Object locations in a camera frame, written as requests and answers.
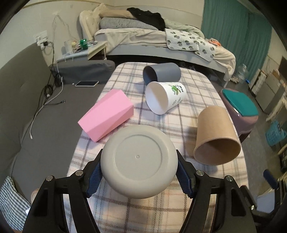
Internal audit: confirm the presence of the grey-white plastic cup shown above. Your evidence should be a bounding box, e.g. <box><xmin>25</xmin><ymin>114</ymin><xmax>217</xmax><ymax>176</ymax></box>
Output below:
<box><xmin>100</xmin><ymin>125</ymin><xmax>178</xmax><ymax>199</ymax></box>

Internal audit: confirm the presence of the brown paper cup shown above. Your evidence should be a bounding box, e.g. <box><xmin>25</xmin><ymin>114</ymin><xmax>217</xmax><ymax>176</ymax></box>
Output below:
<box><xmin>193</xmin><ymin>106</ymin><xmax>241</xmax><ymax>166</ymax></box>

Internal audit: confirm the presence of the pink faceted cup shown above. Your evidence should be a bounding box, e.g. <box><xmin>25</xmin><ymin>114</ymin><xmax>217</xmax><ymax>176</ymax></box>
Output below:
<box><xmin>78</xmin><ymin>89</ymin><xmax>134</xmax><ymax>142</ymax></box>

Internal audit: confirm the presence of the white paper cup green print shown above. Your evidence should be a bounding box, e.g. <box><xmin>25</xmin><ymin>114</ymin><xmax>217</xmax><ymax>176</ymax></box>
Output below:
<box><xmin>145</xmin><ymin>82</ymin><xmax>187</xmax><ymax>115</ymax></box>

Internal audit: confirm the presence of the dark grey plastic cup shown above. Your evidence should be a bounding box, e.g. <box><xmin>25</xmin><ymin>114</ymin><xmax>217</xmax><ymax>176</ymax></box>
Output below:
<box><xmin>143</xmin><ymin>63</ymin><xmax>181</xmax><ymax>85</ymax></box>

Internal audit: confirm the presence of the blue white checkered cloth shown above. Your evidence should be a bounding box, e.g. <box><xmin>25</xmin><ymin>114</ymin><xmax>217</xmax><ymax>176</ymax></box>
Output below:
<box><xmin>1</xmin><ymin>176</ymin><xmax>31</xmax><ymax>231</ymax></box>

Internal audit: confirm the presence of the blue plastic basket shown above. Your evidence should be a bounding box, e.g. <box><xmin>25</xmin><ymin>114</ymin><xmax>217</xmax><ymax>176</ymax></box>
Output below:
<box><xmin>265</xmin><ymin>120</ymin><xmax>286</xmax><ymax>146</ymax></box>

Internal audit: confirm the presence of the purple stool teal cushion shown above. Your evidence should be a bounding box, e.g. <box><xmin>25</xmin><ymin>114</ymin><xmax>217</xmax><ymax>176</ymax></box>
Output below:
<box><xmin>219</xmin><ymin>88</ymin><xmax>259</xmax><ymax>143</ymax></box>

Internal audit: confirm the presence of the grey sofa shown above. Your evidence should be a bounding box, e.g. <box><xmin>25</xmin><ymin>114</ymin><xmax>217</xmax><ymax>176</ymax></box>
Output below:
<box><xmin>1</xmin><ymin>44</ymin><xmax>115</xmax><ymax>198</ymax></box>

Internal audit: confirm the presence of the white smartphone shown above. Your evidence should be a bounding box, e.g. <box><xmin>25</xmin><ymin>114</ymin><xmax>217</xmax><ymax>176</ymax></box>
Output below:
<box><xmin>75</xmin><ymin>81</ymin><xmax>99</xmax><ymax>87</ymax></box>

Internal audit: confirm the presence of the white bedside table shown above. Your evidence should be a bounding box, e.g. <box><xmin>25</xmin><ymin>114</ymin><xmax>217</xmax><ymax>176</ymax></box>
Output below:
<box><xmin>57</xmin><ymin>41</ymin><xmax>107</xmax><ymax>62</ymax></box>

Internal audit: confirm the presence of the white bottle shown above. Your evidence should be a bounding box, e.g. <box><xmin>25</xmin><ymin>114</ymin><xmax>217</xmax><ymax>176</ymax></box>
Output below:
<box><xmin>64</xmin><ymin>40</ymin><xmax>73</xmax><ymax>54</ymax></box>

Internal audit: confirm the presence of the green can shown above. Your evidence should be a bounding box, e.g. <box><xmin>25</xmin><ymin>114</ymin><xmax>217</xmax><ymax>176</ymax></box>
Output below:
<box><xmin>80</xmin><ymin>39</ymin><xmax>88</xmax><ymax>51</ymax></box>

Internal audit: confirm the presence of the teal curtain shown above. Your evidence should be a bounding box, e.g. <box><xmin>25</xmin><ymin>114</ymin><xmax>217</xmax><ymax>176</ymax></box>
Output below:
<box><xmin>201</xmin><ymin>0</ymin><xmax>272</xmax><ymax>80</ymax></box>

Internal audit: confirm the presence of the white leaf-pattern mat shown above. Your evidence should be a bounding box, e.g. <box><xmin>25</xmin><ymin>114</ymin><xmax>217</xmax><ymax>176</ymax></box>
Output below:
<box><xmin>165</xmin><ymin>29</ymin><xmax>215</xmax><ymax>62</ymax></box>

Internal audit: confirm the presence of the bed with beige sheets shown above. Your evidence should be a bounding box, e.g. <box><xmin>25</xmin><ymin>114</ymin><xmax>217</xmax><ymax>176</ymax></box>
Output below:
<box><xmin>79</xmin><ymin>3</ymin><xmax>236</xmax><ymax>82</ymax></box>

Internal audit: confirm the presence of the checkered grey pillow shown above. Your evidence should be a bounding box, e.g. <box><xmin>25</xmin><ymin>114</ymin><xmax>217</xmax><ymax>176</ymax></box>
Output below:
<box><xmin>99</xmin><ymin>17</ymin><xmax>158</xmax><ymax>30</ymax></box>

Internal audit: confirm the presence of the black clothing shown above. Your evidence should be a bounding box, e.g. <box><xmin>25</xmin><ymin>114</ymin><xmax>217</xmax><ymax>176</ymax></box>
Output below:
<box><xmin>127</xmin><ymin>7</ymin><xmax>165</xmax><ymax>31</ymax></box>

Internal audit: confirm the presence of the white charging cable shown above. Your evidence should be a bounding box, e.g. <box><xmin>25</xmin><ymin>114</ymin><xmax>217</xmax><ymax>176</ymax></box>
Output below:
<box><xmin>29</xmin><ymin>13</ymin><xmax>74</xmax><ymax>140</ymax></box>

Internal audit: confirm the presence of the black charging cable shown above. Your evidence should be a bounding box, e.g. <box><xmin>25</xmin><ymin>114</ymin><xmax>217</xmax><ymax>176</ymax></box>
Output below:
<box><xmin>38</xmin><ymin>41</ymin><xmax>66</xmax><ymax>106</ymax></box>

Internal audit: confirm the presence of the white wall power strip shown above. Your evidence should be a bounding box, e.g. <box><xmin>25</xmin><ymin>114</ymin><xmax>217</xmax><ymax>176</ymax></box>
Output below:
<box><xmin>33</xmin><ymin>30</ymin><xmax>48</xmax><ymax>50</ymax></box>

